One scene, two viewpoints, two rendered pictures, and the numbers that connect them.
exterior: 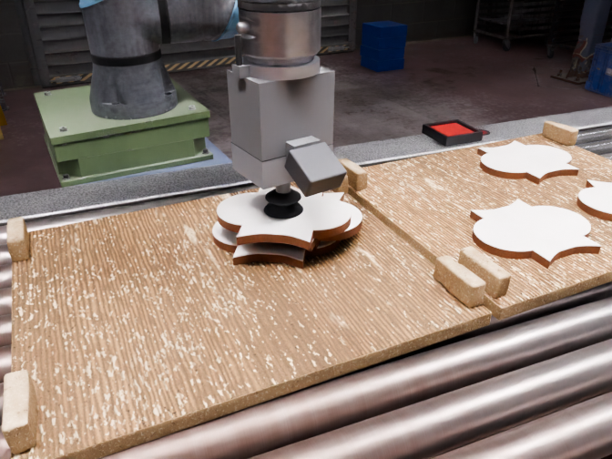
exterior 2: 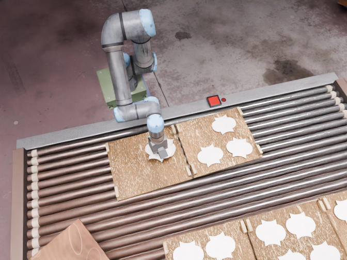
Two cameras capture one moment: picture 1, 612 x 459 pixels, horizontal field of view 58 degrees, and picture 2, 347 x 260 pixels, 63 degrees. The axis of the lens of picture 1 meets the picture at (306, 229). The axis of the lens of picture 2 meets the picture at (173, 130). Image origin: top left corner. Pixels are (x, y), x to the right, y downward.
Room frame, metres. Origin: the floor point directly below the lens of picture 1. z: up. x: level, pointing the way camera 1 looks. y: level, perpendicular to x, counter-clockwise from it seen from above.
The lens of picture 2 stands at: (-0.11, -0.15, 2.39)
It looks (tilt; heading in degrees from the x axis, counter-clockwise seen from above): 61 degrees down; 8
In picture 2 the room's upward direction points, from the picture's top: 1 degrees counter-clockwise
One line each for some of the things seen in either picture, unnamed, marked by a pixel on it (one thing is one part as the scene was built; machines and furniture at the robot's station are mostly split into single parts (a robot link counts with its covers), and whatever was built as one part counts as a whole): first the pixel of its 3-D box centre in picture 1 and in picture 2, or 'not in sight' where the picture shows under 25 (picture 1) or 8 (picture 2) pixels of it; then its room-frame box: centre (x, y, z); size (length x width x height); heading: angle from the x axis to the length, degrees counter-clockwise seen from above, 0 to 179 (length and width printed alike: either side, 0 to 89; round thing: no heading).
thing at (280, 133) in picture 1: (291, 122); (159, 145); (0.51, 0.01, 1.09); 0.12 x 0.09 x 0.16; 34
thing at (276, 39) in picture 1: (277, 34); (156, 134); (0.53, 0.03, 1.16); 0.08 x 0.08 x 0.05
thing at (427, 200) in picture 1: (527, 199); (217, 140); (0.66, -0.30, 0.93); 0.41 x 0.35 x 0.02; 115
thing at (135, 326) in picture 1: (226, 275); (147, 161); (0.48, 0.08, 0.93); 0.41 x 0.35 x 0.02; 115
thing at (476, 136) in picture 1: (452, 132); (214, 101); (0.94, -0.26, 0.92); 0.08 x 0.08 x 0.02; 22
